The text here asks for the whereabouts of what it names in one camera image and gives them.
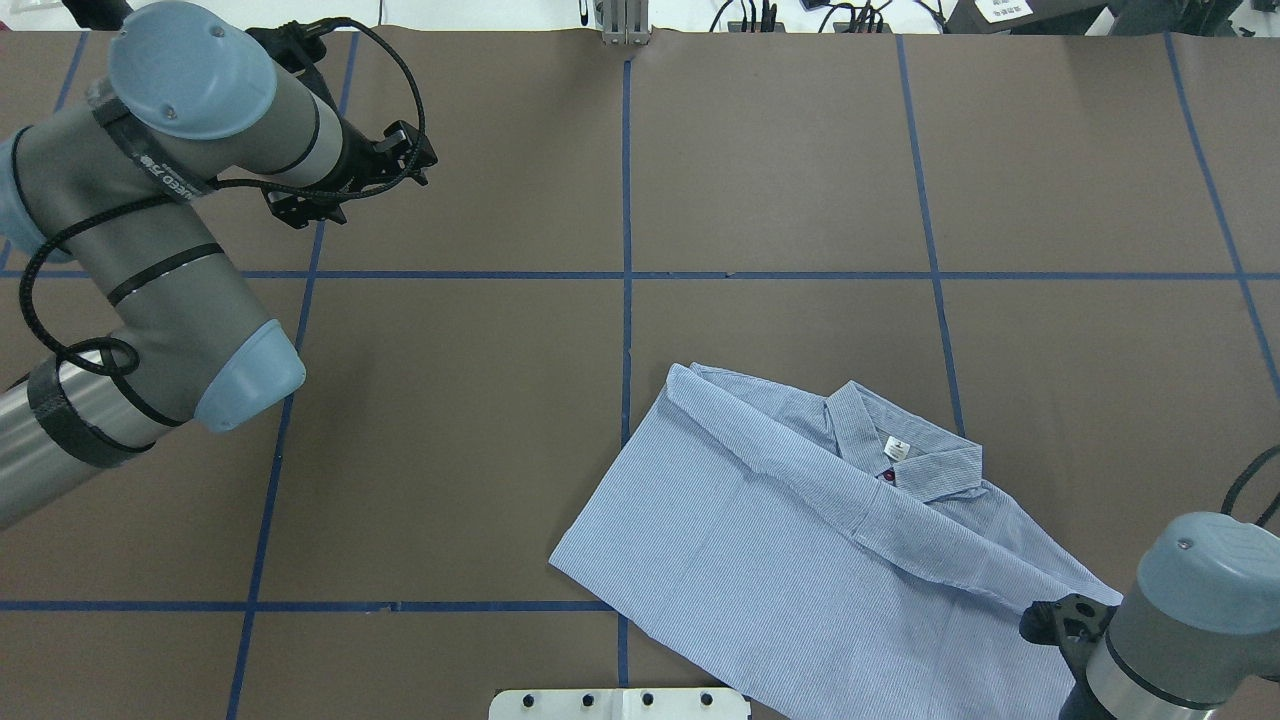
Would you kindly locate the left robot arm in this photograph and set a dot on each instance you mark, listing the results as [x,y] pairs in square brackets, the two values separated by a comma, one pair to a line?
[146,321]

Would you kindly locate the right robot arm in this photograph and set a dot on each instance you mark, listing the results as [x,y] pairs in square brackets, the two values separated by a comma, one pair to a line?
[1202,616]

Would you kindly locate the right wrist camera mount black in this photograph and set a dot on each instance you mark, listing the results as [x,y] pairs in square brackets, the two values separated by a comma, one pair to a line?
[1075,626]

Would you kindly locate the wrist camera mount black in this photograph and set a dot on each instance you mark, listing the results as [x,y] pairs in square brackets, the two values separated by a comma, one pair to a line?
[1075,626]
[298,48]

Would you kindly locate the white central pedestal column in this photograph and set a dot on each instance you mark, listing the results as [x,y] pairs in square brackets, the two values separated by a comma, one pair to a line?
[621,703]

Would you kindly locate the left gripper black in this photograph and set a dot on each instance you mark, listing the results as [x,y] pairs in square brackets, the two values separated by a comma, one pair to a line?
[357,160]

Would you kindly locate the light blue striped shirt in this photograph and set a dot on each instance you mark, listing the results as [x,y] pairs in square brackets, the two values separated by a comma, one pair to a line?
[831,557]

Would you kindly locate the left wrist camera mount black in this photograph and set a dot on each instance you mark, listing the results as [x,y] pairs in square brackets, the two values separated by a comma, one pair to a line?
[298,48]

